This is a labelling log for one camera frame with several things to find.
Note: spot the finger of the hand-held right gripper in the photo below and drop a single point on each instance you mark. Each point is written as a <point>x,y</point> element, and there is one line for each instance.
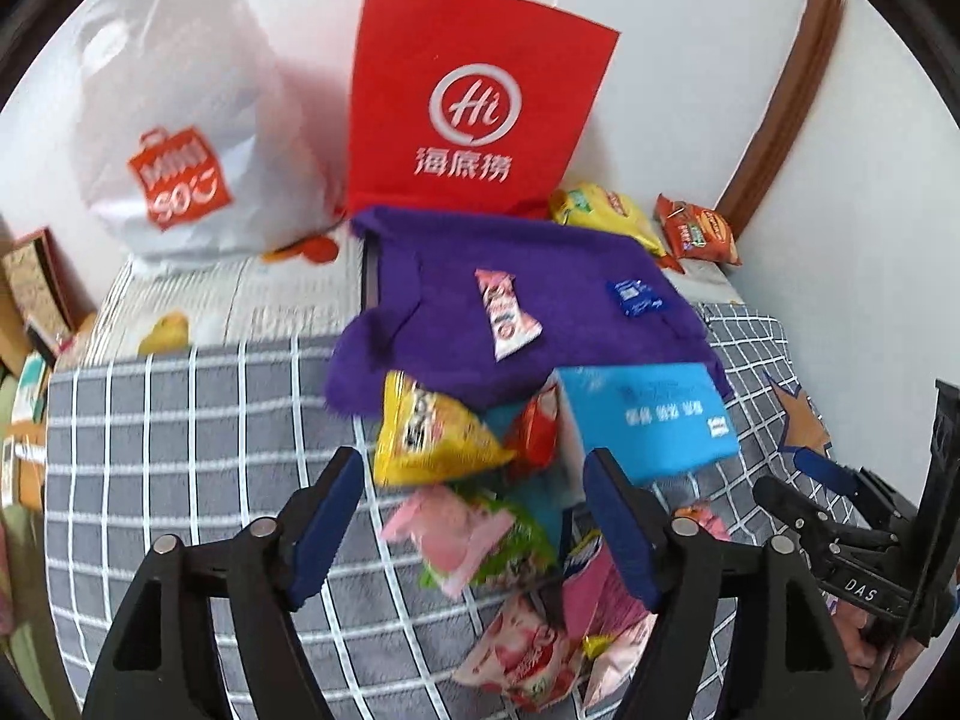
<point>825,469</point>
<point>787,506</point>

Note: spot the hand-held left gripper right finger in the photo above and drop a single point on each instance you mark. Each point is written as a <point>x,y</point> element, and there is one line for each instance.
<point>622,532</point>

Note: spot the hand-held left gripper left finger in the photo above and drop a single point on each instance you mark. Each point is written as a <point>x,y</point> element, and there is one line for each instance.
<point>330,525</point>

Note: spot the small pink snack packet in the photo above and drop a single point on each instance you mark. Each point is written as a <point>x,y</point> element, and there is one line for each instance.
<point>701,516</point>

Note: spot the green snack bag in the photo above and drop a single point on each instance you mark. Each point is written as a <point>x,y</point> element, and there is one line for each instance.
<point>517,547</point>

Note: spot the person's right hand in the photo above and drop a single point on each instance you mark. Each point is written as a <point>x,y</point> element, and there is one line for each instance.
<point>862,630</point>

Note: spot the brown felt star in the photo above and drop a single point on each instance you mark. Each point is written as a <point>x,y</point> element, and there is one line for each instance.
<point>806,420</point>

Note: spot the blue felt star mat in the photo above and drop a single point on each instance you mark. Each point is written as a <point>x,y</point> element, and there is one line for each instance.
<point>544,510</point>

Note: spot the blue tissue pack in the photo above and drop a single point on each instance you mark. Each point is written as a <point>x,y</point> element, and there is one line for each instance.
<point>652,420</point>

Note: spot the pale pink snack packet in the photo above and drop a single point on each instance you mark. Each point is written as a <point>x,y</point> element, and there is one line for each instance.
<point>619,664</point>

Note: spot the yellow triangular snack bag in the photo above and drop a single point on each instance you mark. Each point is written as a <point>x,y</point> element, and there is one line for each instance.
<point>427,435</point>

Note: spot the red snack packet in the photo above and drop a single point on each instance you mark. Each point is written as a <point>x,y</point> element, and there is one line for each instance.
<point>532,427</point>

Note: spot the grey checked blanket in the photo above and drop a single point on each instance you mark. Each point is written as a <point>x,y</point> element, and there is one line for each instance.
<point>187,427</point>

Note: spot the small blue packet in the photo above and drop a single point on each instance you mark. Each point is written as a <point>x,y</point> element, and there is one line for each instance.
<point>634,296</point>

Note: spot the white pink candy bar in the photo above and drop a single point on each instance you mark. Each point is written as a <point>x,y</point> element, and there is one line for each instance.
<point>506,315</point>

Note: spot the white printed bedsheet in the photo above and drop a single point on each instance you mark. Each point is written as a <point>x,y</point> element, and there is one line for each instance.
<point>247,292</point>

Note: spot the red orange snack bag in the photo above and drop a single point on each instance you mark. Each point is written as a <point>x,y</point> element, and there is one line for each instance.
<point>697,232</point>

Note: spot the purple towel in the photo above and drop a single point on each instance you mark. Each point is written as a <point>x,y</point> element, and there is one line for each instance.
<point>435,277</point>

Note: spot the yellow chips bag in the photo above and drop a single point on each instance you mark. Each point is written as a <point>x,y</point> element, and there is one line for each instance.
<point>600,214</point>

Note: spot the brown cardboard box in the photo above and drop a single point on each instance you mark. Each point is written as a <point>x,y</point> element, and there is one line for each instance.
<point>9,330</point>

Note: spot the patterned brown box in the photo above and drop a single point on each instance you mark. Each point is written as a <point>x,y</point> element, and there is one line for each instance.
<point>37,285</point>

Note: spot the red paper bag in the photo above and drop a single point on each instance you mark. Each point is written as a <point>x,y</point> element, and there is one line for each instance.
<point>390,90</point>

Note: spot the white plastic shopping bag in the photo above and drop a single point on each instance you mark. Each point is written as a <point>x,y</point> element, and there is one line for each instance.
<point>187,52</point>

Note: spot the brown wooden door frame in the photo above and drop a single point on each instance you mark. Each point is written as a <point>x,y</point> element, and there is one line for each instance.
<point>795,90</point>

